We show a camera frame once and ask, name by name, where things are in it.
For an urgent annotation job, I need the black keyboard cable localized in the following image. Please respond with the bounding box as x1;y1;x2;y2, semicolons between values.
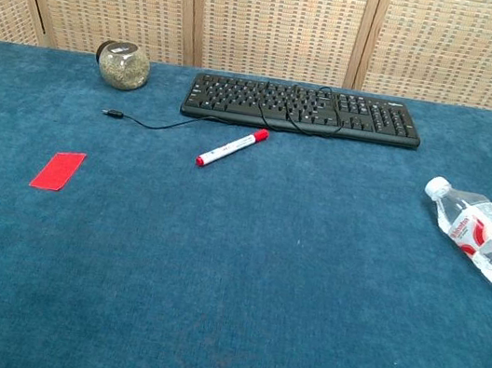
100;50;350;161

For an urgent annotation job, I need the black computer keyboard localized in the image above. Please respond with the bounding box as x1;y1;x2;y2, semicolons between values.
178;65;427;156

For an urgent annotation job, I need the blue table cloth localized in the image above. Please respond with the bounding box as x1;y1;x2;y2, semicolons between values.
0;28;492;368

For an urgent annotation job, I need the round glass jar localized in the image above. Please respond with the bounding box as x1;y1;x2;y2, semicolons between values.
89;36;155;95

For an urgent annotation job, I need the red plastic piece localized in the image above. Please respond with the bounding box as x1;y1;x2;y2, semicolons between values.
28;144;88;197

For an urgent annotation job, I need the red white marker pen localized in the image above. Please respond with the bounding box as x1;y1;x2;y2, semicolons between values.
194;118;271;178

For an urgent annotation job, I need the woven folding screen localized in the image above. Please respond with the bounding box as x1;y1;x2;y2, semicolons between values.
0;0;492;128

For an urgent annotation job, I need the clear plastic water bottle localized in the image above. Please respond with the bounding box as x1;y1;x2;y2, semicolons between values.
405;173;492;313

